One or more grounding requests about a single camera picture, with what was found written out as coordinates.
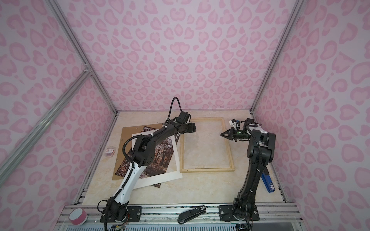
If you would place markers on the white mat board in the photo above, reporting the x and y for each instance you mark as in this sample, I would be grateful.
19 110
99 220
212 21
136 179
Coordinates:
164 168

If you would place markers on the light wooden picture frame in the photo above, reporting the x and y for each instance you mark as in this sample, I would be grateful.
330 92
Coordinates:
205 150

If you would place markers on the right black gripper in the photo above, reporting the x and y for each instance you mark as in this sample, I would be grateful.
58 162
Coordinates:
232 135

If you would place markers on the black stapler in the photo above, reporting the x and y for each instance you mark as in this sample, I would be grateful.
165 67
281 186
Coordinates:
191 214

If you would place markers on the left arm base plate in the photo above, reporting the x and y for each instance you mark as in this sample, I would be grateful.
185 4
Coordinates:
130 213

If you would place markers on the small clear pin box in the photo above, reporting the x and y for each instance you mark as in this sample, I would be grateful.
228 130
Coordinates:
110 151

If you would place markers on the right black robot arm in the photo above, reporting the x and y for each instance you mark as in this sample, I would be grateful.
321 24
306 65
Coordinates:
260 152

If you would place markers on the blue stapler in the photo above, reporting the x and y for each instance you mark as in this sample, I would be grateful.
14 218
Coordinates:
267 181

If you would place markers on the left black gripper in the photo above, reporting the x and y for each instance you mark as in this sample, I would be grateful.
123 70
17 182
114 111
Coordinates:
192 127

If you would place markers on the aluminium mounting rail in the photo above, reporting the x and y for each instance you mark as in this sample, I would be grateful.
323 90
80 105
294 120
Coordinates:
273 217

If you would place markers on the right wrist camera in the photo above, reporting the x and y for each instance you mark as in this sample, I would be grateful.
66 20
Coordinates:
235 124

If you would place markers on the pink white tape roll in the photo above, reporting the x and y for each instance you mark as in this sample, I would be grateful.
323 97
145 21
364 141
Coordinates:
78 216

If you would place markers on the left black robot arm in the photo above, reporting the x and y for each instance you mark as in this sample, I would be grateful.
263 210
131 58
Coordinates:
140 151

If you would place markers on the brown frame backing board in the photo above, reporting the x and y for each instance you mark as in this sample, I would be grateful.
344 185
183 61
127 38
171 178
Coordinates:
127 133

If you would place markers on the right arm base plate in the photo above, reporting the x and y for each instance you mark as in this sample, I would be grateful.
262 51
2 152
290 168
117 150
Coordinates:
226 214

